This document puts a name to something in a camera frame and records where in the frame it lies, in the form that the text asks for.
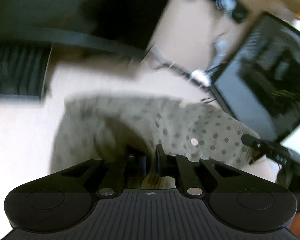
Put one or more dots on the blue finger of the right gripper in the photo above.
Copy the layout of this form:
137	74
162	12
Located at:
276	152

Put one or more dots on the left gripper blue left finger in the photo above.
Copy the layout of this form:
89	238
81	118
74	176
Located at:
127	171

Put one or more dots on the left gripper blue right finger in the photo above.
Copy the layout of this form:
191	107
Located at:
181	169

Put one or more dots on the olive polka dot cardigan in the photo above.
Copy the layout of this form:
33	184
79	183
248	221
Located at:
103	127

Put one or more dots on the black monitor on right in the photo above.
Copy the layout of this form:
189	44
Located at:
259	84

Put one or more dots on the black monitor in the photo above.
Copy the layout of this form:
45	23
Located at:
259	84
117	26

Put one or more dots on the black keyboard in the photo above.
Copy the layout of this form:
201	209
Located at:
23	67

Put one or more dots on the black monitor on left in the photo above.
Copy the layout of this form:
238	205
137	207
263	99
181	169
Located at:
117	26

